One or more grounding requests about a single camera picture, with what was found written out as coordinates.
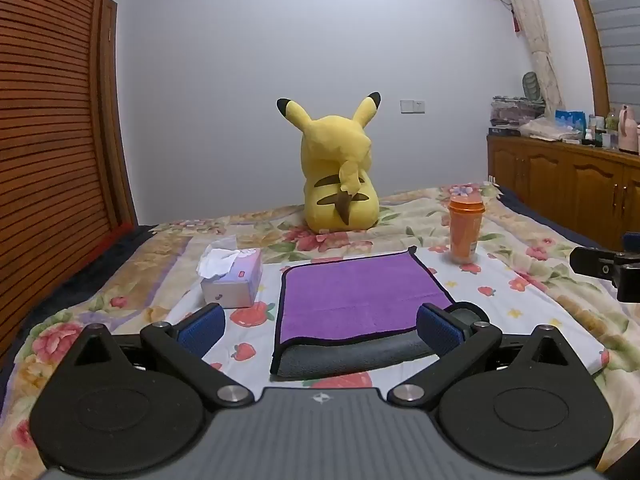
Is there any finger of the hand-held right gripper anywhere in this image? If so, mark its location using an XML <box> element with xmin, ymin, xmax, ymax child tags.
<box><xmin>569</xmin><ymin>245</ymin><xmax>640</xmax><ymax>304</ymax></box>

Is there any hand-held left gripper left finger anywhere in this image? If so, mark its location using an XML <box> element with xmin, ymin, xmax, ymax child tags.
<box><xmin>52</xmin><ymin>303</ymin><xmax>255</xmax><ymax>408</ymax></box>

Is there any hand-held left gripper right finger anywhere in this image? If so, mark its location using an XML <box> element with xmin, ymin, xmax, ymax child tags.
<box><xmin>388</xmin><ymin>302</ymin><xmax>587</xmax><ymax>408</ymax></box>

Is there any purple and grey microfibre towel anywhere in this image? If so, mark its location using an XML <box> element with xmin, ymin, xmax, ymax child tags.
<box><xmin>270</xmin><ymin>245</ymin><xmax>457</xmax><ymax>380</ymax></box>

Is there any white and purple tissue box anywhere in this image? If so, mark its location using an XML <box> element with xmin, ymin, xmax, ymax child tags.
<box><xmin>196</xmin><ymin>247</ymin><xmax>264</xmax><ymax>309</ymax></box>

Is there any orange cup with lid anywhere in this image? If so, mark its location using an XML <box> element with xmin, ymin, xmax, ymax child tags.
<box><xmin>447</xmin><ymin>194</ymin><xmax>486</xmax><ymax>265</ymax></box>

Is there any wooden sideboard cabinet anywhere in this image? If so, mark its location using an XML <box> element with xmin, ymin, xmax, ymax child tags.
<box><xmin>486</xmin><ymin>133</ymin><xmax>640</xmax><ymax>254</ymax></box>

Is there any pink bottle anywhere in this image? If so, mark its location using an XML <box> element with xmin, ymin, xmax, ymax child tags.
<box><xmin>618</xmin><ymin>105</ymin><xmax>640</xmax><ymax>155</ymax></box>

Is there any green bottle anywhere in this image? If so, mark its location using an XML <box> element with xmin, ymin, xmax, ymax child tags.
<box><xmin>604</xmin><ymin>108</ymin><xmax>620</xmax><ymax>149</ymax></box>

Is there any folded pale cloth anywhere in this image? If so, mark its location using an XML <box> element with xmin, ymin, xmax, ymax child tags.
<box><xmin>519</xmin><ymin>117</ymin><xmax>584</xmax><ymax>142</ymax></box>

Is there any blue packet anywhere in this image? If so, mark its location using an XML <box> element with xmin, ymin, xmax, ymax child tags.
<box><xmin>554</xmin><ymin>109</ymin><xmax>587</xmax><ymax>134</ymax></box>

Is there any clear storage bag of clothes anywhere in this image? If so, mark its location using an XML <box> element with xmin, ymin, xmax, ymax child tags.
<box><xmin>489</xmin><ymin>95</ymin><xmax>546</xmax><ymax>129</ymax></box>

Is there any yellow plush toy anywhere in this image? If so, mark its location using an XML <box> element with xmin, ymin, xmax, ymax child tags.
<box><xmin>276</xmin><ymin>91</ymin><xmax>382</xmax><ymax>234</ymax></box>

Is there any grey window blind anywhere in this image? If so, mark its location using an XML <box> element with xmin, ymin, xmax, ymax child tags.
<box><xmin>582</xmin><ymin>0</ymin><xmax>640</xmax><ymax>111</ymax></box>

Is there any cream lace curtain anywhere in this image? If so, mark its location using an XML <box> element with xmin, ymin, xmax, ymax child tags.
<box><xmin>492</xmin><ymin>0</ymin><xmax>564</xmax><ymax>112</ymax></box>

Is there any louvred wooden wardrobe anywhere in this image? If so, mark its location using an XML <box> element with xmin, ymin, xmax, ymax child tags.
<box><xmin>0</xmin><ymin>0</ymin><xmax>139</xmax><ymax>356</ymax></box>

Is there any wooden window frame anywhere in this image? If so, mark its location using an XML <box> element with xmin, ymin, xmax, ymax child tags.
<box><xmin>559</xmin><ymin>0</ymin><xmax>611</xmax><ymax>117</ymax></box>

